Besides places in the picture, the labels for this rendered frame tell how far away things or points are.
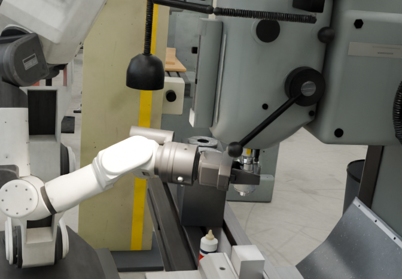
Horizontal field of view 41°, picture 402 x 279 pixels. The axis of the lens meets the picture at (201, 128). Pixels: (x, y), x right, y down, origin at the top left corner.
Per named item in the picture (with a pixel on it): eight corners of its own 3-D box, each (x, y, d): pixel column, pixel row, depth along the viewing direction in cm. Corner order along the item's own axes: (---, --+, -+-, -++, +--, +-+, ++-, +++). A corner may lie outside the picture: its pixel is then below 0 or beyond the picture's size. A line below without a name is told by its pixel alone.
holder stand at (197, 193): (179, 226, 149) (186, 158, 143) (176, 193, 170) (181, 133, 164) (222, 227, 151) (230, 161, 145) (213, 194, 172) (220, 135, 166)
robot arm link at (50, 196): (102, 195, 110) (14, 236, 108) (105, 190, 120) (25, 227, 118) (81, 149, 110) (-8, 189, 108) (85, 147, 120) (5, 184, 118)
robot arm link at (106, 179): (157, 156, 110) (96, 184, 108) (161, 168, 118) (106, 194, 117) (144, 129, 112) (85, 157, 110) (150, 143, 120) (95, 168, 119)
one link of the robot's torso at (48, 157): (9, 182, 168) (7, 32, 158) (66, 179, 175) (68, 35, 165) (11, 199, 155) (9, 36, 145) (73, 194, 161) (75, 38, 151)
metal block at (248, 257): (237, 286, 109) (240, 260, 107) (229, 270, 115) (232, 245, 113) (261, 285, 110) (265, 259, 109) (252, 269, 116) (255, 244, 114)
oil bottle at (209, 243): (199, 275, 127) (204, 234, 123) (195, 266, 130) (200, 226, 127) (216, 275, 128) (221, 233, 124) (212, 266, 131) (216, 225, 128)
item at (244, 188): (254, 194, 112) (258, 169, 110) (232, 190, 113) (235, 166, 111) (255, 185, 116) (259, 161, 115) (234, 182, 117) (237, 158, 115)
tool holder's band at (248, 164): (258, 169, 110) (258, 164, 110) (235, 166, 111) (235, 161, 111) (259, 161, 115) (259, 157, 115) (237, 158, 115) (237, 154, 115)
